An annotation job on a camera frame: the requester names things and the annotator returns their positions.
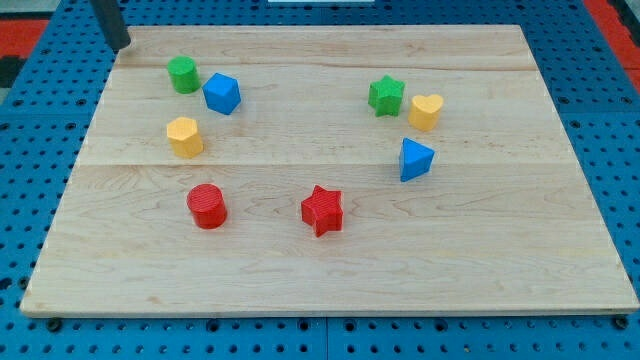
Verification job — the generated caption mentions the green cylinder block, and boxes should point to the green cylinder block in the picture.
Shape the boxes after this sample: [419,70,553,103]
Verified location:
[167,56,201,94]

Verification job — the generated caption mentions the blue triangle block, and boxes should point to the blue triangle block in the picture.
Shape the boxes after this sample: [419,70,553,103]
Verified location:
[399,138,436,182]

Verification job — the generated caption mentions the red star block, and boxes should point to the red star block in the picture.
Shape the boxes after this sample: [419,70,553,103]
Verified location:
[301,185,344,237]

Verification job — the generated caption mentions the red cylinder block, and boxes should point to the red cylinder block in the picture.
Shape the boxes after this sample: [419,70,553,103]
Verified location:
[186,183,227,229]

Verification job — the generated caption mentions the blue cube block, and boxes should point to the blue cube block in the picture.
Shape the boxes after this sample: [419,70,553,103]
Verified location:
[202,73,241,115]

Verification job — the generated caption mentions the wooden board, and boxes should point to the wooden board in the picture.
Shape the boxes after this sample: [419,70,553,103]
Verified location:
[21,25,639,318]

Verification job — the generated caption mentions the yellow hexagon block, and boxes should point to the yellow hexagon block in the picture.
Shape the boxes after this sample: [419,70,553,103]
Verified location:
[166,117,204,158]

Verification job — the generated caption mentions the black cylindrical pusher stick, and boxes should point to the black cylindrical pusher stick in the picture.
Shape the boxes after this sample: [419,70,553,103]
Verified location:
[89,0,131,51]

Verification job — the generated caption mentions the yellow heart block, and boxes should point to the yellow heart block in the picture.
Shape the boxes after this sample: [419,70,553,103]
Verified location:
[408,94,444,132]

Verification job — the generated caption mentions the green star block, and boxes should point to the green star block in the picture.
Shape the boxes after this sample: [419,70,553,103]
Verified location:
[368,75,405,117]

